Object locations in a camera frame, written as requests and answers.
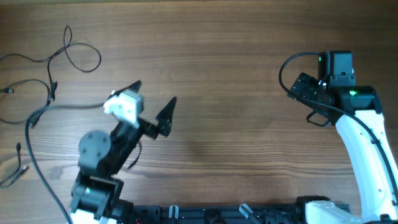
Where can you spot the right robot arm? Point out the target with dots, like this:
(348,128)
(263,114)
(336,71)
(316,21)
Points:
(356,113)

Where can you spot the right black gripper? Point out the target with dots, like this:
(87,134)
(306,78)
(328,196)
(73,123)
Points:
(310,83)

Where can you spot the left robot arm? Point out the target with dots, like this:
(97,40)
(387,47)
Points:
(96,191)

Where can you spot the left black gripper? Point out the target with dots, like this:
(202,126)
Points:
(166,116)

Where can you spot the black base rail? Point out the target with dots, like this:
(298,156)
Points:
(278,213)

